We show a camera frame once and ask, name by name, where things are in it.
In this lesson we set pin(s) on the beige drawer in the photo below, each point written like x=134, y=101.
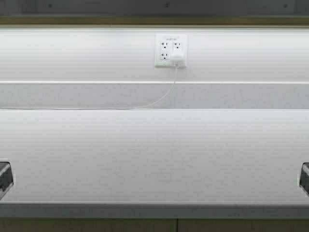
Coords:
x=87, y=225
x=242, y=225

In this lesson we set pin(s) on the upper cabinet underside panel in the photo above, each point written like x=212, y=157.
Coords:
x=156, y=7

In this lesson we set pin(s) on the white plug adapter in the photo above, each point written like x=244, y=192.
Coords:
x=177, y=59

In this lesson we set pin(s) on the left beige drawer front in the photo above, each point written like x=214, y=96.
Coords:
x=87, y=225

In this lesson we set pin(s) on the right beige drawer front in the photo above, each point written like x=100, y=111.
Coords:
x=242, y=225

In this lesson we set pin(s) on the white wall outlet plate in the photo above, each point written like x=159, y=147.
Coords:
x=166, y=45

